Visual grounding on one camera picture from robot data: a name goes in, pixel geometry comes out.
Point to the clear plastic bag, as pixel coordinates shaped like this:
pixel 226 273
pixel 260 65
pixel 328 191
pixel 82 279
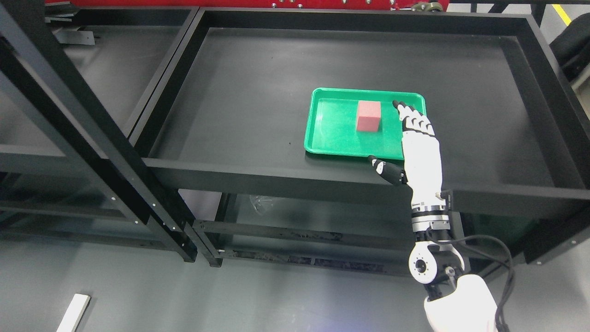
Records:
pixel 261 202

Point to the black metal shelf left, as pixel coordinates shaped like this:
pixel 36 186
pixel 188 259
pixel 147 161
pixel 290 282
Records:
pixel 79 86

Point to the pink foam block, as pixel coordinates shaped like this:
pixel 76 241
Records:
pixel 368 116

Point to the office chair with black jacket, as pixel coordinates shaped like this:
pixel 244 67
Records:
pixel 571 50

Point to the green plastic tray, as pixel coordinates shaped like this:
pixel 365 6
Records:
pixel 331 124

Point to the black metal shelf right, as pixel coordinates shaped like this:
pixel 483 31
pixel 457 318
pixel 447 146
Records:
pixel 290 103

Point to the black metal shelf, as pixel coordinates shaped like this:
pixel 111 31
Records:
pixel 79 86
pixel 290 103

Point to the white table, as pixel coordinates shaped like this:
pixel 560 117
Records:
pixel 74 313

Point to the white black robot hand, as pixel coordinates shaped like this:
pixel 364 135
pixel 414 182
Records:
pixel 422 170

